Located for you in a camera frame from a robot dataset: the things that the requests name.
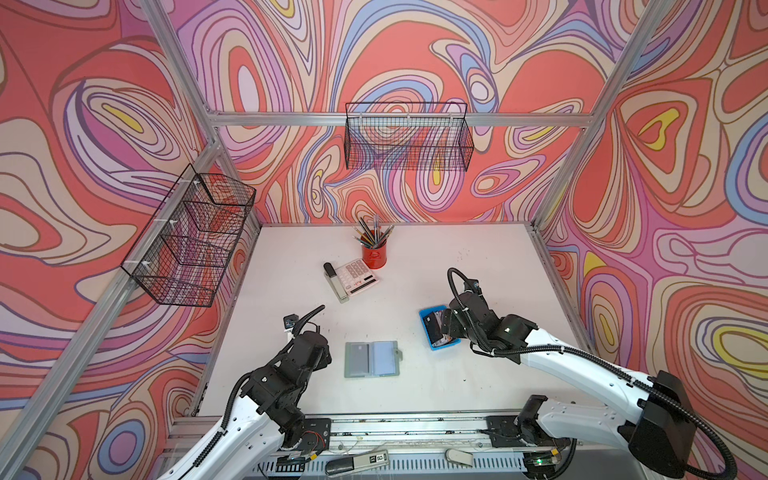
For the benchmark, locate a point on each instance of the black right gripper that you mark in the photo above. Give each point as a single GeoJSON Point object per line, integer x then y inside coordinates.
{"type": "Point", "coordinates": [450, 320]}

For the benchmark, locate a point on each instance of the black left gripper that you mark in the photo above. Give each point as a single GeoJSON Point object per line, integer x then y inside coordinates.
{"type": "Point", "coordinates": [325, 358]}

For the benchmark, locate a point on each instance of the green card holder wallet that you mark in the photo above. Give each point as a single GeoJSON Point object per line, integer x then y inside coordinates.
{"type": "Point", "coordinates": [385, 358]}

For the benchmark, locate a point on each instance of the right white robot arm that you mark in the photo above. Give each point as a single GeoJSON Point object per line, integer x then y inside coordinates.
{"type": "Point", "coordinates": [648, 416]}

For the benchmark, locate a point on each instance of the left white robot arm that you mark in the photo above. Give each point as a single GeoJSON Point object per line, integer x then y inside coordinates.
{"type": "Point", "coordinates": [261, 414]}

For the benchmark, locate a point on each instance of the stack of credit cards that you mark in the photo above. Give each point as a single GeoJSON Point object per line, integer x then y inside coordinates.
{"type": "Point", "coordinates": [439, 327]}

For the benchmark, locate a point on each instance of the blue plastic card tray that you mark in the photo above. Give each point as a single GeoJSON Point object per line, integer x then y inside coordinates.
{"type": "Point", "coordinates": [437, 327]}

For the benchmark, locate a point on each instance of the grey remote device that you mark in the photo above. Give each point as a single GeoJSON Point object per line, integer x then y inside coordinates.
{"type": "Point", "coordinates": [351, 464]}

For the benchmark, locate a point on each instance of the red metal pen cup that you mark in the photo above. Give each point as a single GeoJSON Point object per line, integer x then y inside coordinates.
{"type": "Point", "coordinates": [375, 258]}

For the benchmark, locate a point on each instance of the pink calculator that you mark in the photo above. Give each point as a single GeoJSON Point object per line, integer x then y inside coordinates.
{"type": "Point", "coordinates": [356, 276]}

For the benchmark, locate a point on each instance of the pens and pencils bunch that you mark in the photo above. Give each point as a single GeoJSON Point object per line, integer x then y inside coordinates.
{"type": "Point", "coordinates": [373, 236]}

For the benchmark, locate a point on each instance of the grey stapler black tip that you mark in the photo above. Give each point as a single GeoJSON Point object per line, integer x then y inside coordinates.
{"type": "Point", "coordinates": [335, 282]}

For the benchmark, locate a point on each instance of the small grey oval object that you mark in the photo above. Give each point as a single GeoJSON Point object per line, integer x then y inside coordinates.
{"type": "Point", "coordinates": [460, 458]}

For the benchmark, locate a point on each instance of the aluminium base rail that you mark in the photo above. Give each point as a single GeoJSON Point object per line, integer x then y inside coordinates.
{"type": "Point", "coordinates": [420, 432]}

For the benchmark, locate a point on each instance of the black wire basket left wall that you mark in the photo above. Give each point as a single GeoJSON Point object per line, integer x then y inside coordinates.
{"type": "Point", "coordinates": [183, 253]}

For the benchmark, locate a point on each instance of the black wire basket wall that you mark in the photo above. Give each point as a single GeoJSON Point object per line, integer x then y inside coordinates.
{"type": "Point", "coordinates": [183, 253]}
{"type": "Point", "coordinates": [407, 135]}

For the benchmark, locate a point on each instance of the black wire basket back wall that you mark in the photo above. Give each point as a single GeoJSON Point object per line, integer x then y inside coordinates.
{"type": "Point", "coordinates": [407, 135]}

